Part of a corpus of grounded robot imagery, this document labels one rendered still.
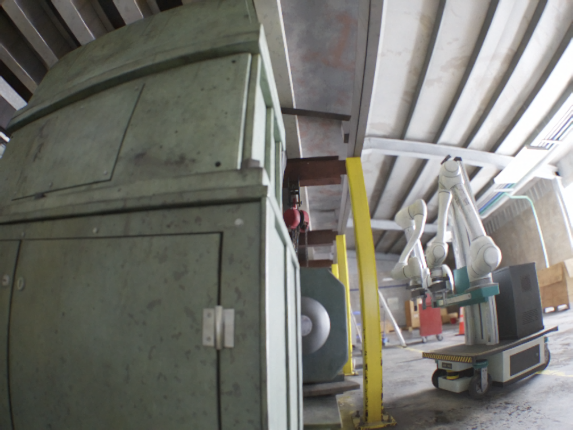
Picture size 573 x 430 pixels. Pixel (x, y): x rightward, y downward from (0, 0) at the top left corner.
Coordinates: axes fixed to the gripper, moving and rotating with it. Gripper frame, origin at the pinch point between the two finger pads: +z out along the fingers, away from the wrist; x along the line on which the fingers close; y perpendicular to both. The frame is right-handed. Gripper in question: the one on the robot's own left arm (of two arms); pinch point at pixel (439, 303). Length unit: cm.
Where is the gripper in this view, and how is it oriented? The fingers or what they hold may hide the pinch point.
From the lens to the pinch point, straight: 189.4
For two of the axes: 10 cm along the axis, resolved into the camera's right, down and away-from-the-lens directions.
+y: -10.0, 0.0, -0.4
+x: 0.4, -3.8, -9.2
